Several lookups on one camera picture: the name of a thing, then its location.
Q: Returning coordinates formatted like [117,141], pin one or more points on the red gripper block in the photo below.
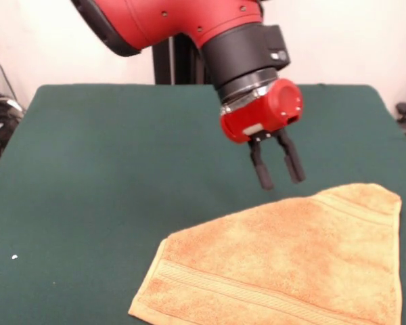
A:
[257,118]

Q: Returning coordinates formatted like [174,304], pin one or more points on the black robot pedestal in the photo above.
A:
[162,67]

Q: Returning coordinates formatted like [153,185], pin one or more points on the tan terry towel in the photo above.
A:
[291,254]

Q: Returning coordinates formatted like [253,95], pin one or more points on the black plug adapter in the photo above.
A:
[404,108]

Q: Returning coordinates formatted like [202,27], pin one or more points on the small white crumb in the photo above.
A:
[13,257]

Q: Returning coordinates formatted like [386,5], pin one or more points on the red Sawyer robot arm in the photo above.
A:
[155,20]

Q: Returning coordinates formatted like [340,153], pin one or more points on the dark green table cloth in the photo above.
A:
[88,169]

